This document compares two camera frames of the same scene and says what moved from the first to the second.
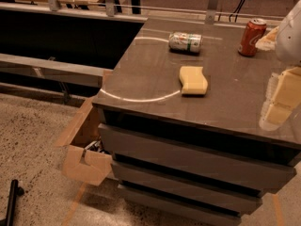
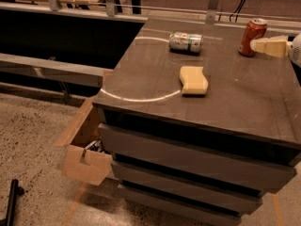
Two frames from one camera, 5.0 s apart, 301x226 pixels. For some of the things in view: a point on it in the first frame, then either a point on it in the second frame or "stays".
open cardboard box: [83, 159] stays
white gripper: [290, 38] → [296, 51]
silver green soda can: [185, 40] stays
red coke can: [253, 31] stays
